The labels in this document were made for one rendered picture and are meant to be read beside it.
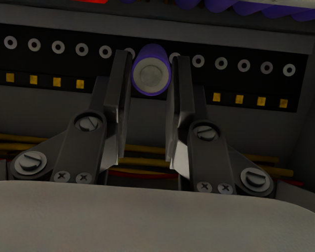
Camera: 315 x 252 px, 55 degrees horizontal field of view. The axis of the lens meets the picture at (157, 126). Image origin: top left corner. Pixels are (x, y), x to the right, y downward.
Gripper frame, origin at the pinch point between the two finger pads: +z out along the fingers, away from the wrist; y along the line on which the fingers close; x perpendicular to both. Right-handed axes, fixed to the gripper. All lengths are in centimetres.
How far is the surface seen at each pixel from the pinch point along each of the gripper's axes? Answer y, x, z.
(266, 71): 10.4, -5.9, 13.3
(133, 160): -0.8, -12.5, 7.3
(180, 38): 2.4, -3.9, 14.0
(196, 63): 4.1, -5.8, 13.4
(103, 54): -4.1, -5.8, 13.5
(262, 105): 10.5, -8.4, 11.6
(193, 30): 3.5, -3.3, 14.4
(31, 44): -10.4, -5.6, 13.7
